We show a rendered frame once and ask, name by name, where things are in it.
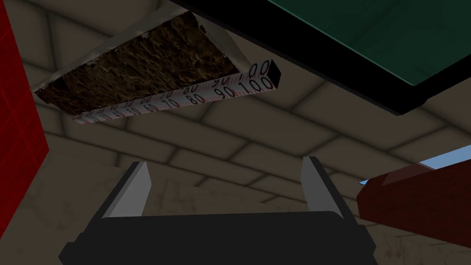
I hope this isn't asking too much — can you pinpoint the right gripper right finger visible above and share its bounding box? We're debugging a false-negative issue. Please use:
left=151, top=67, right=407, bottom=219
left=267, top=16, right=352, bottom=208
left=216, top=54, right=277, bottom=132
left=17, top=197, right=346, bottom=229
left=300, top=156, right=351, bottom=219

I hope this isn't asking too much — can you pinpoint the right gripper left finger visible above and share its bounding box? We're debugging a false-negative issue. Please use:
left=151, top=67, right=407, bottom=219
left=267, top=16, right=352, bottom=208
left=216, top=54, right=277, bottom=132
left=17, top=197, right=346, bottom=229
left=96, top=161, right=152, bottom=219

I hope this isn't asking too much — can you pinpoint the dark red wooden furniture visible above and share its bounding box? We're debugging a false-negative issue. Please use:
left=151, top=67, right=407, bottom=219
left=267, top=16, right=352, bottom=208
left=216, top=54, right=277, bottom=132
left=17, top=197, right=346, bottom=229
left=356, top=159, right=471, bottom=249

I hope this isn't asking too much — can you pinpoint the white ruler bar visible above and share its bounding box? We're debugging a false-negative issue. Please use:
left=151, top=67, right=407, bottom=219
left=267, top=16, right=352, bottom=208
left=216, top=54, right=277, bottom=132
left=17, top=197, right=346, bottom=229
left=72, top=59, right=282, bottom=126

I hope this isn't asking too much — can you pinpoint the brown rough slab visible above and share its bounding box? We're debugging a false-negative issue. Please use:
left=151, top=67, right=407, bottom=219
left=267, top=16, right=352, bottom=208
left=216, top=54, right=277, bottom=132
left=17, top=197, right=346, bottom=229
left=31, top=10, right=252, bottom=115

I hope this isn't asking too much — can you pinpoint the red block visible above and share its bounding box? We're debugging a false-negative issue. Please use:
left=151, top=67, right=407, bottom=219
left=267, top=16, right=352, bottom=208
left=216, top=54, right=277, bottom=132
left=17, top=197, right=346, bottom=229
left=0, top=0, right=50, bottom=240

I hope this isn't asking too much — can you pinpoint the green board with black frame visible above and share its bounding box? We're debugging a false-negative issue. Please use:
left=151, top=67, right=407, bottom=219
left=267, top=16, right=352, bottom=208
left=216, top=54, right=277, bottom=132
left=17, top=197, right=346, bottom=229
left=170, top=0, right=471, bottom=116

